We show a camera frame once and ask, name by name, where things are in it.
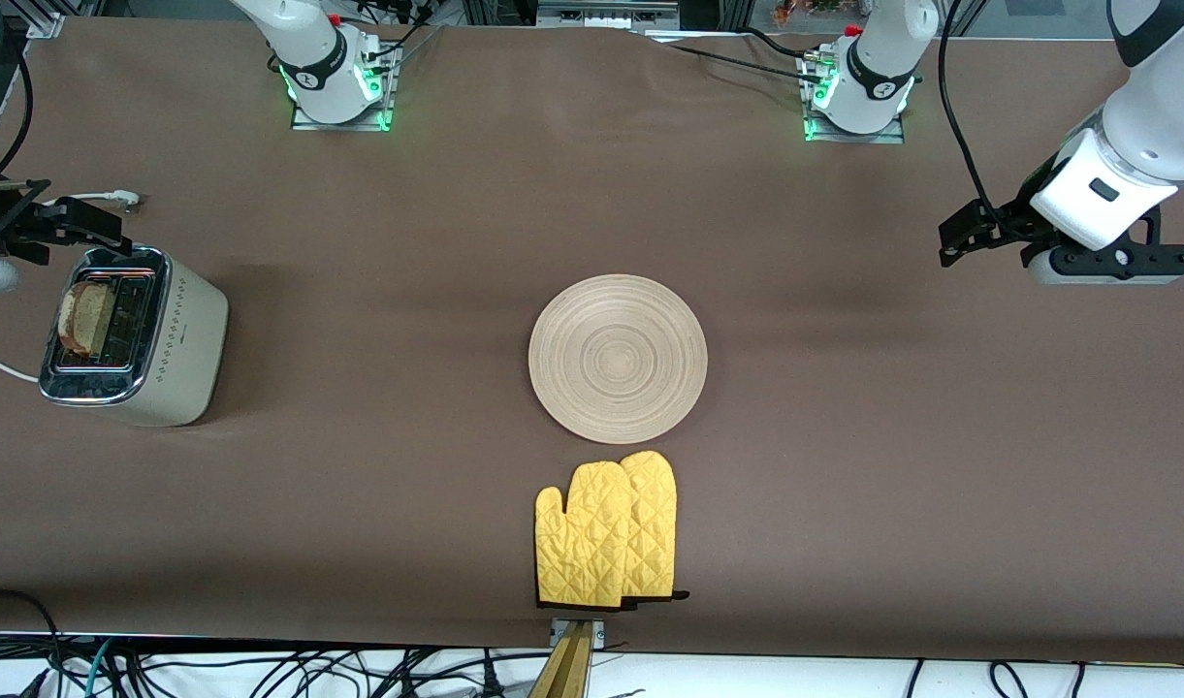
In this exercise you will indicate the yellow quilted oven mitt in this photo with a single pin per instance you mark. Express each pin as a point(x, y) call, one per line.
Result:
point(582, 543)
point(655, 514)

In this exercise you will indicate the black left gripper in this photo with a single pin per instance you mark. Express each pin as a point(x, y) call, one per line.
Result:
point(1009, 222)

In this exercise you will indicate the grey metal beam bracket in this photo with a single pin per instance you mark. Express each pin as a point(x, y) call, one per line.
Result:
point(599, 632)

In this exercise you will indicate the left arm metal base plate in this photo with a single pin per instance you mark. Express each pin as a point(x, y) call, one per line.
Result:
point(882, 138)

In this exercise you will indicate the gold aluminium beam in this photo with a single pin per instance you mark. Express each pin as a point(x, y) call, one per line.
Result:
point(564, 669)

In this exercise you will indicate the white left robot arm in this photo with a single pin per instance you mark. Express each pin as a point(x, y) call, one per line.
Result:
point(1154, 126)

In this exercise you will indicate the brown bread slice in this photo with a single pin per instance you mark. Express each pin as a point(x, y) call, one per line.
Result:
point(85, 318)

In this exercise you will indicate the aluminium frame rail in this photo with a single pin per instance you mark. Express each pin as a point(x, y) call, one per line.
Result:
point(606, 14)

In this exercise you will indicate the brown table cover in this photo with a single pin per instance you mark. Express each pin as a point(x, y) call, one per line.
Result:
point(650, 194)

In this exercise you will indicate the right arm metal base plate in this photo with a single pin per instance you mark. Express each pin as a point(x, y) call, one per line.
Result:
point(305, 121)

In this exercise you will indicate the round wooden plate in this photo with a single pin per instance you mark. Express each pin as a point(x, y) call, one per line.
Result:
point(618, 359)

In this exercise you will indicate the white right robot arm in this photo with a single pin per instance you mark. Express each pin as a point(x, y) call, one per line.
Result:
point(310, 58)

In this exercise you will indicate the orange foliage decoration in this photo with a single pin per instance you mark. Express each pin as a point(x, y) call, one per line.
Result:
point(790, 10)

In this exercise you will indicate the cream chrome two-slot toaster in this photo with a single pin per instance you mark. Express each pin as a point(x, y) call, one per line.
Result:
point(184, 339)

